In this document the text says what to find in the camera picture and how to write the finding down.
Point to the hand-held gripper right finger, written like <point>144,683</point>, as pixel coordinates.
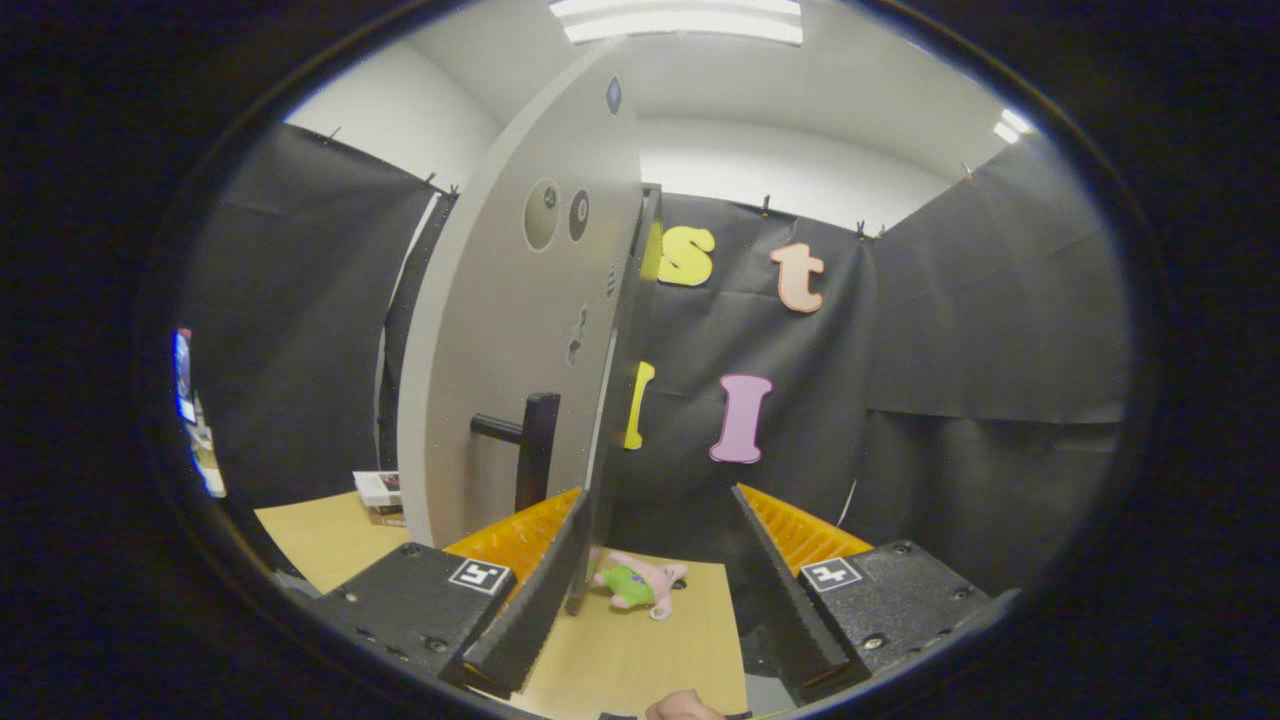
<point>785,600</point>

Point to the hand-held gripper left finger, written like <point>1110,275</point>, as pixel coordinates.
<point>530,610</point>

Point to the light grey shoe cabinet door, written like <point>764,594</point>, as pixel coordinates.
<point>480,350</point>

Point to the dark grey shoe cabinet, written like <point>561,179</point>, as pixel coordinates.
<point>630,300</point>

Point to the pink plush toy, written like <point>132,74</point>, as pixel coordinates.
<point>640,580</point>

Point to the brown cardboard box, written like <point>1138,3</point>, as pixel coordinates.
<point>385,517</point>

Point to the stack of white books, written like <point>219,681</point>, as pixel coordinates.
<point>378,488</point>

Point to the black backdrop cloth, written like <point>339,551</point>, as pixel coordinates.
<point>950,350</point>

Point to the pile of colourful printed papers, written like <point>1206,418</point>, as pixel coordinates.
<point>205,450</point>

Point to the small ceiling light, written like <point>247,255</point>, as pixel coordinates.
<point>1012,125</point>

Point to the long ceiling light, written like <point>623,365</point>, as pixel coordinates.
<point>680,20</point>

